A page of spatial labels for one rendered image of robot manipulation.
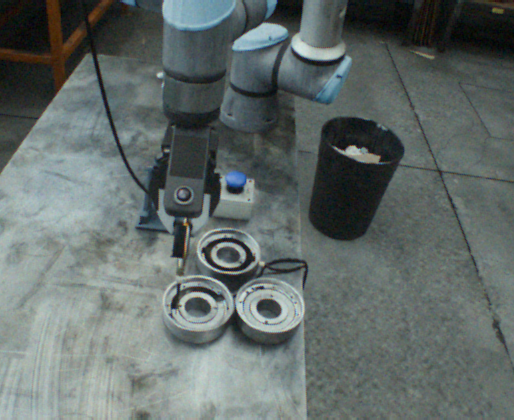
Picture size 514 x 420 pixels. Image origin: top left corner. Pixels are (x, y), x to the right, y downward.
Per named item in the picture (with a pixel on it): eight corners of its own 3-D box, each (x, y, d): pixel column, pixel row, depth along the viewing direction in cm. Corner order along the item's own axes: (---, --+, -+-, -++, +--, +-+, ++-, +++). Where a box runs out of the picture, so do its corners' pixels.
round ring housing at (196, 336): (182, 357, 72) (183, 341, 69) (151, 306, 78) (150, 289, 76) (243, 330, 77) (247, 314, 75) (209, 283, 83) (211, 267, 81)
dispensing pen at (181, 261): (164, 315, 72) (176, 198, 71) (167, 306, 76) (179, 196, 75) (179, 317, 72) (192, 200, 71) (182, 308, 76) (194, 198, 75)
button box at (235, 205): (249, 221, 96) (253, 201, 93) (212, 216, 96) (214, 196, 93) (251, 194, 103) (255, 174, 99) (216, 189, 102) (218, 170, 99)
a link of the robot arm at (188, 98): (224, 88, 56) (151, 79, 56) (220, 123, 59) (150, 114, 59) (228, 60, 62) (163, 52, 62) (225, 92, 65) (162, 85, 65)
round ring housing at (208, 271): (190, 284, 83) (191, 267, 80) (201, 240, 91) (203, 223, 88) (254, 295, 83) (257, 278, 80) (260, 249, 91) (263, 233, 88)
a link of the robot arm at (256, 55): (242, 65, 125) (249, 12, 117) (292, 81, 122) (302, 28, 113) (219, 82, 116) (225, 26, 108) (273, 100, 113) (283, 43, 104)
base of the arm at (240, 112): (221, 98, 131) (225, 63, 125) (279, 105, 132) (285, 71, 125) (215, 128, 119) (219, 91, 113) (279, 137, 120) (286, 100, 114)
